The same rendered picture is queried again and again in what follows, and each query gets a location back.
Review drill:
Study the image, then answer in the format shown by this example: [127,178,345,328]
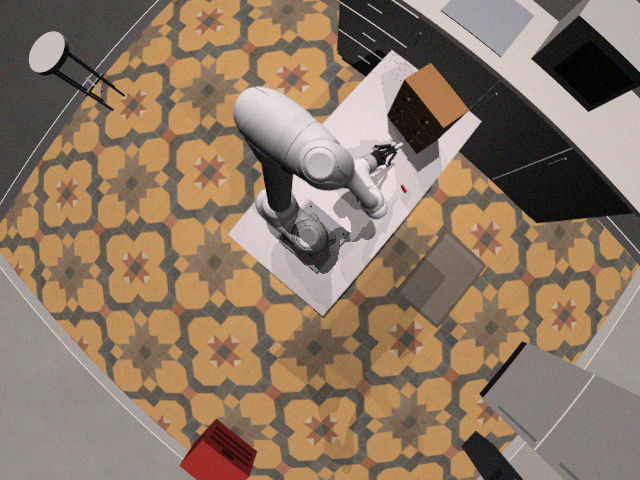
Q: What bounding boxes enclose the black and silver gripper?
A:
[370,143,404,167]

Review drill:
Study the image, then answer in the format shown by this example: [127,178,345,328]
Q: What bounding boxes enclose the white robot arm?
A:
[233,86,388,259]

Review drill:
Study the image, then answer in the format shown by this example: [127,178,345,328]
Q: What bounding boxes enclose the brown small chest of drawers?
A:
[387,63,469,154]

